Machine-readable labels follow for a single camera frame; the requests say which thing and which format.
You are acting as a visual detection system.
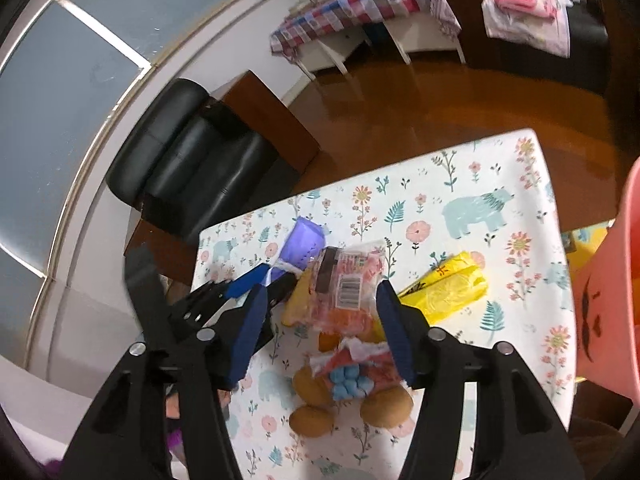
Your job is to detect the white floral cloth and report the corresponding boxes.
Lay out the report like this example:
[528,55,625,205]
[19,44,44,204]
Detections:
[482,0,571,58]

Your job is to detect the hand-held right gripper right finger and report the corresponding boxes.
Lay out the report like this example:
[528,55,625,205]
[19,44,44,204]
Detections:
[375,281,586,480]

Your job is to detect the clear barcode wrapper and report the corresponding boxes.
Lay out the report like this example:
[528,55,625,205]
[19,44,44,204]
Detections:
[305,240,388,336]

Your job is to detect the yellow wrapper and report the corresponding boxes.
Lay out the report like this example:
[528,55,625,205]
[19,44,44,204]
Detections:
[375,251,488,341]

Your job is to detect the white side table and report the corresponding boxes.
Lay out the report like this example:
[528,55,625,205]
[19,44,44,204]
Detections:
[297,15,466,81]

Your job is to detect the orange-brown wrapper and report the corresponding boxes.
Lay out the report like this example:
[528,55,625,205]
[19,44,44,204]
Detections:
[281,267,321,328]

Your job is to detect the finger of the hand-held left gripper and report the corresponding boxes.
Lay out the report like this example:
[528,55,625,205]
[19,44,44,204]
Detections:
[167,262,275,328]
[250,271,301,311]

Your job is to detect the crumpled red blue wrapper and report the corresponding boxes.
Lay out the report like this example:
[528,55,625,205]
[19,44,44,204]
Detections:
[307,337,408,403]

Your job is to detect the purple wrapper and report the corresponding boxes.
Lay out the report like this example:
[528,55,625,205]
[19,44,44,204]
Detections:
[267,216,328,278]

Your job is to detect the black armchair with wooden arms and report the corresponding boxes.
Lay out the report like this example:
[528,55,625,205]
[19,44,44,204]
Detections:
[105,71,321,281]
[432,0,613,93]

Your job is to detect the pink plastic bucket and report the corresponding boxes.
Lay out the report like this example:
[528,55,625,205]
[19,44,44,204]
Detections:
[570,157,640,401]

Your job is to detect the large window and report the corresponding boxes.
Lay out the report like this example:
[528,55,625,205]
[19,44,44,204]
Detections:
[0,0,311,281]

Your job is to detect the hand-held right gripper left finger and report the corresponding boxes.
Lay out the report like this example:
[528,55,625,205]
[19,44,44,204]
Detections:
[60,284,273,480]

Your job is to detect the checkered cloth side table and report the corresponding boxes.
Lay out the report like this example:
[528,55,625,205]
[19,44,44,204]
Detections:
[270,0,463,56]

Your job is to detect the yellow printed mat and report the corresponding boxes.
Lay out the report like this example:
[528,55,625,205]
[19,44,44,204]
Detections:
[562,227,613,271]

